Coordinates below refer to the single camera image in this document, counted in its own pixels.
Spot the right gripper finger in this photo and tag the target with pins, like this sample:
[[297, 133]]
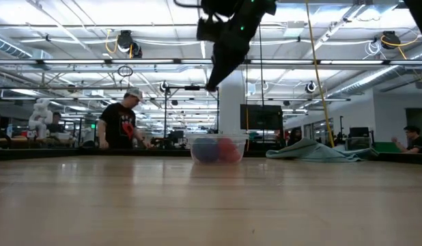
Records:
[[221, 68]]

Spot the red toy strawberry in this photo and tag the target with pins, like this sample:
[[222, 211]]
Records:
[[226, 145]]

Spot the purple toy grape bunch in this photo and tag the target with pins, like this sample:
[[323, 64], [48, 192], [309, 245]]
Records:
[[204, 150]]

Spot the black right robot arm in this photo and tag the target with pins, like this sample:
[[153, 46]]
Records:
[[421, 17]]

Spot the clear plastic tupperware container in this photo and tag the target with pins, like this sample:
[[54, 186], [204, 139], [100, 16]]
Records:
[[216, 136]]

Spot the large black monitor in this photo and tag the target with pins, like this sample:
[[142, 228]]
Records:
[[262, 118]]

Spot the person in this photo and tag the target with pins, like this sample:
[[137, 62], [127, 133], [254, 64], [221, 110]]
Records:
[[119, 126], [416, 141], [294, 136], [55, 124]]

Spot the teal crumpled cloth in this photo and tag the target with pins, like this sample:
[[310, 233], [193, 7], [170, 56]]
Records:
[[310, 150]]

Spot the small black monitor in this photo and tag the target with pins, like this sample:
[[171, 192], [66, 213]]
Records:
[[359, 132]]

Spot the green board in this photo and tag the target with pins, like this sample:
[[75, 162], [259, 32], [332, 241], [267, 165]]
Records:
[[385, 147]]

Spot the white robot figure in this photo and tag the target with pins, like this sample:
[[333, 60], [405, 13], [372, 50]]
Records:
[[40, 116]]

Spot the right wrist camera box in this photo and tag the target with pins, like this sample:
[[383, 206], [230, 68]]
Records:
[[207, 30]]

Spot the black metal stand frame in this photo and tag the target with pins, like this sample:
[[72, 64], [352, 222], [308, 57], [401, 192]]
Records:
[[165, 112]]

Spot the silver ventilation duct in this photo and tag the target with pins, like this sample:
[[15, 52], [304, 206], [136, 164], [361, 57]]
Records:
[[364, 82]]

